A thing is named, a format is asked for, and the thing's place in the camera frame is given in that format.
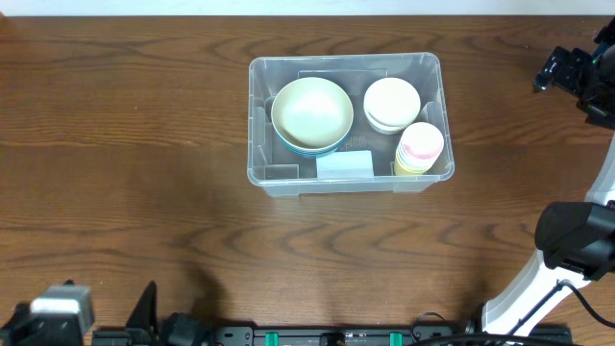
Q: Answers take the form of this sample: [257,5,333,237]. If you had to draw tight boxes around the white small bowl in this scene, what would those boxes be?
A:
[363,77,421,128]

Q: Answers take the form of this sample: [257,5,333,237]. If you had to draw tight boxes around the blue bowl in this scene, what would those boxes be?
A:
[276,135,348,158]

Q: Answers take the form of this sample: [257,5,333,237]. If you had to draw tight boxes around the black cable right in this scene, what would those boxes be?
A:
[412,278,615,346]

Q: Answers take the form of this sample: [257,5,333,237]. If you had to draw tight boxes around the clear plastic storage bin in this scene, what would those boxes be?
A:
[247,52,455,197]

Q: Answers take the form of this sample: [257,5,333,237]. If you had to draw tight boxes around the pink plastic cup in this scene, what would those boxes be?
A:
[400,122,444,161]

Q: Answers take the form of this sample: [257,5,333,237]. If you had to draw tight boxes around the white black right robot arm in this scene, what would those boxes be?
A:
[466,23,614,344]

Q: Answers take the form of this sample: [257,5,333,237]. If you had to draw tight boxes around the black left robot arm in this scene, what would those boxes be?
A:
[1,280,214,346]

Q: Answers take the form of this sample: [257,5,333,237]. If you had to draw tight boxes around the yellow plastic cup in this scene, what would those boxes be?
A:
[393,156,425,176]

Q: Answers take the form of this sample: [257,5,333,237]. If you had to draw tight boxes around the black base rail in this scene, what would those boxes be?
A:
[90,324,573,346]

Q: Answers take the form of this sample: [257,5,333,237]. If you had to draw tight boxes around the cream large bowl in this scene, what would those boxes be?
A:
[270,77,355,149]

